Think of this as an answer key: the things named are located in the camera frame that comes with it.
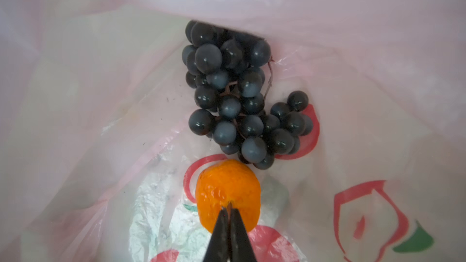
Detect black grape bunch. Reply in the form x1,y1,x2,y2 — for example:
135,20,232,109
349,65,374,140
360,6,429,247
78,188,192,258
182,20,320,170

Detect pink plastic bag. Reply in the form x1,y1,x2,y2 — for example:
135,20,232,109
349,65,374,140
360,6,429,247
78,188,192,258
1,0,466,262

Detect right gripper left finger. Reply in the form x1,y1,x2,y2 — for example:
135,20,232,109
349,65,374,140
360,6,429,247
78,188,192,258
203,208,229,262

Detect orange fruit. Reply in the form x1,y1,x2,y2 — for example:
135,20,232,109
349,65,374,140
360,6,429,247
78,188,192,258
195,160,262,233

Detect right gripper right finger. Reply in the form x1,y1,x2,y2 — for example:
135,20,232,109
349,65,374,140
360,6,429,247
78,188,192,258
229,208,257,262

